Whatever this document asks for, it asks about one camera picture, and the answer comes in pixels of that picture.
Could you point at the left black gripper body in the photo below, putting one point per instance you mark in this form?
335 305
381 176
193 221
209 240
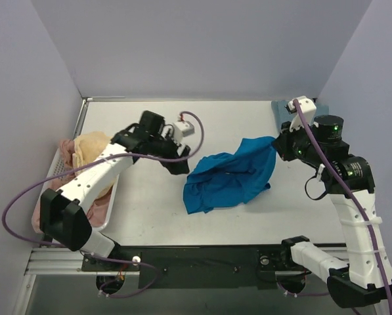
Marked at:
174 152

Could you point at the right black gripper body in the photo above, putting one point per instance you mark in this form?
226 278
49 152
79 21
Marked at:
283 147

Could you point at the bright blue t shirt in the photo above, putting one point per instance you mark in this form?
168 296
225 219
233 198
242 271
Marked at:
226 180

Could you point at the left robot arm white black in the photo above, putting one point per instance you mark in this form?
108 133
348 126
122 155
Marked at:
63 212

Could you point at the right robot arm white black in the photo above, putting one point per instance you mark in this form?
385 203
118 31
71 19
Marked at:
366 278

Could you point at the pale yellow t shirt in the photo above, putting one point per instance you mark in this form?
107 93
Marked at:
88 147

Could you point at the dusty pink t shirt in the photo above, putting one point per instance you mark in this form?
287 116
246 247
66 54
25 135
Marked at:
63 161

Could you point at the white perforated plastic basket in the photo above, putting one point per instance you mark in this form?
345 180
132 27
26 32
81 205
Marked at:
64 212

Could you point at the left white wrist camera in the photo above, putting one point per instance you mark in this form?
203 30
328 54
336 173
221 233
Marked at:
182 128

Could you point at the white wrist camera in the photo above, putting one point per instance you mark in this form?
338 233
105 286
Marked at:
301 107
182 128

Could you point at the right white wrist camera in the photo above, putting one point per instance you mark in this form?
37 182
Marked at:
301 107

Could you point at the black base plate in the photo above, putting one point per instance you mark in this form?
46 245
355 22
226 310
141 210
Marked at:
215 278

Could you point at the aluminium rail frame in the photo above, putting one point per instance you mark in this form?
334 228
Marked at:
52 261

